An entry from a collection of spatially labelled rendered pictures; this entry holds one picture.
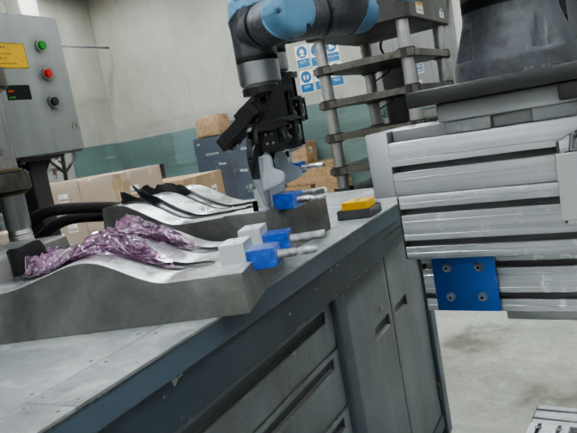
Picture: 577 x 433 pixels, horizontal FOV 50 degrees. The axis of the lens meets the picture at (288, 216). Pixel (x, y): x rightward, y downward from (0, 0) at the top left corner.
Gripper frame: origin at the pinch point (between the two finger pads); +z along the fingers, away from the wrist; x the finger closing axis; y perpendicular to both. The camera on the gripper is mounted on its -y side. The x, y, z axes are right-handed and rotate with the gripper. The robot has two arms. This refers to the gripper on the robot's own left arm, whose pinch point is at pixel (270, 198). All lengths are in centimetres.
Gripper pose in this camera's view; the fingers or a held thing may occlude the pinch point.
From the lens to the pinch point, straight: 114.4
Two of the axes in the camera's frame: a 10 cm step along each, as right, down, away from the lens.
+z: 1.7, 9.8, 1.4
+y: 8.8, -0.9, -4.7
